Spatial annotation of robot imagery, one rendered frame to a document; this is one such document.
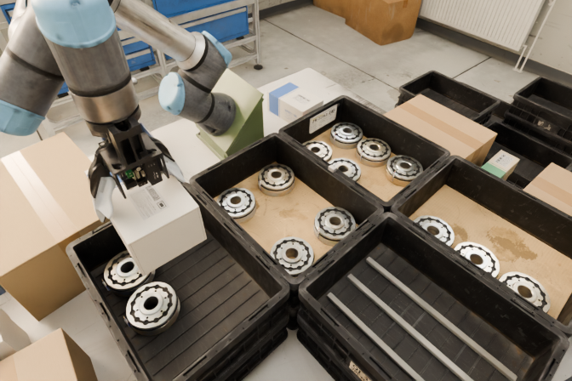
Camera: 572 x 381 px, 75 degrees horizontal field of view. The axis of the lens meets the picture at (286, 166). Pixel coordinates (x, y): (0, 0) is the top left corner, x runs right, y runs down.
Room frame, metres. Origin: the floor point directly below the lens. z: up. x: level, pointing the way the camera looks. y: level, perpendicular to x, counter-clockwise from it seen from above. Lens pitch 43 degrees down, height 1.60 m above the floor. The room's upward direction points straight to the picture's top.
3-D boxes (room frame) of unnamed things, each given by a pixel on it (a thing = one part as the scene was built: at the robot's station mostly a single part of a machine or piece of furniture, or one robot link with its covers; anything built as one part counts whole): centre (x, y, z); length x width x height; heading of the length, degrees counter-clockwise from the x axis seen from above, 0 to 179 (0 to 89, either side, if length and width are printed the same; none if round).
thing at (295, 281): (0.61, 0.01, 0.92); 0.40 x 0.30 x 0.02; 43
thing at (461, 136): (0.99, -0.50, 0.78); 0.30 x 0.22 x 0.16; 39
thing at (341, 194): (0.61, 0.01, 0.87); 0.40 x 0.30 x 0.11; 43
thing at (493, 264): (0.47, -0.44, 0.86); 0.10 x 0.10 x 0.01
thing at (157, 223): (0.43, 0.25, 1.09); 0.20 x 0.12 x 0.09; 39
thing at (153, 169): (0.41, 0.23, 1.25); 0.09 x 0.08 x 0.12; 39
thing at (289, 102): (1.26, -0.03, 0.74); 0.20 x 0.12 x 0.09; 45
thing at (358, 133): (0.94, -0.20, 0.86); 0.10 x 0.10 x 0.01
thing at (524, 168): (1.29, -1.07, 0.31); 0.40 x 0.30 x 0.34; 39
